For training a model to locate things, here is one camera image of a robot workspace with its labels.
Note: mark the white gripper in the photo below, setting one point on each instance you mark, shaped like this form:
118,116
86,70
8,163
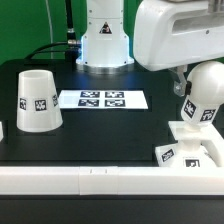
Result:
173,34

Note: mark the white lamp bulb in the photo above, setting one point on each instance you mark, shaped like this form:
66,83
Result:
206,94

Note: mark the white lamp base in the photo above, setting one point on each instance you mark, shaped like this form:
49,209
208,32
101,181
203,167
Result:
188,151

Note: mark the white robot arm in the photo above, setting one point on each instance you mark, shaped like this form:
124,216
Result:
105,48

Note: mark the white lamp shade cone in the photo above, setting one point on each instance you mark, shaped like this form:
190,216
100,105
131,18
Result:
37,108

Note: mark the white marker sheet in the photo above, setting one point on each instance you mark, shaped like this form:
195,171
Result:
102,99

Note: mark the white block left edge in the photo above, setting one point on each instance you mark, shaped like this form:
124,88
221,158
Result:
1,132

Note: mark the white right rail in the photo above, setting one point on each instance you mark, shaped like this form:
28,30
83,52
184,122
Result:
214,144

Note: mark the white rail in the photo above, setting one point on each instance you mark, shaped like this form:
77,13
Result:
110,181
214,144

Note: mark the white front rail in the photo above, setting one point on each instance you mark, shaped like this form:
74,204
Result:
110,181

